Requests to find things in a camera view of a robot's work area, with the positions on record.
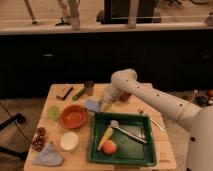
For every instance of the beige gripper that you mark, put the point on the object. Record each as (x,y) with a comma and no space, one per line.
(104,106)

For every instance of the blue sponge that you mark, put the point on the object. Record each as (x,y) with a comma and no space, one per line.
(91,105)

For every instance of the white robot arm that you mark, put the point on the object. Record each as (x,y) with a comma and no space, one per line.
(196,120)

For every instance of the dark metal cup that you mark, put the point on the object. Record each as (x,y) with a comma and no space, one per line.
(89,88)

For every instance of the white paper cup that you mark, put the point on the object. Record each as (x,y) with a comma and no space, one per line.
(69,141)

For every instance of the light green small cup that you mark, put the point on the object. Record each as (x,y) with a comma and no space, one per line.
(54,112)

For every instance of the grey dish brush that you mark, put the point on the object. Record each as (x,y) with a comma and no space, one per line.
(115,125)

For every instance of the dark red bowl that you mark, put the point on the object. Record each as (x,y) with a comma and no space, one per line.
(124,97)

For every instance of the green marker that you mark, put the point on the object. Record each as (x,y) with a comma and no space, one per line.
(78,95)

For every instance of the orange bowl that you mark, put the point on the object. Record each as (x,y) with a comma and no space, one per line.
(73,116)

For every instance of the orange fruit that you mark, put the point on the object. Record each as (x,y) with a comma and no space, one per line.
(109,147)

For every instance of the green plastic tray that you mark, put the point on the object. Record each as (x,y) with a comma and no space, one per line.
(129,151)

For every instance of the light blue cloth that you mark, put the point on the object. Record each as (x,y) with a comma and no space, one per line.
(48,157)

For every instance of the red grapes bunch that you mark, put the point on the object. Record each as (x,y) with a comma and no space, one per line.
(39,140)

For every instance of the black chair base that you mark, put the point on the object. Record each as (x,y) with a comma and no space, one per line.
(10,132)

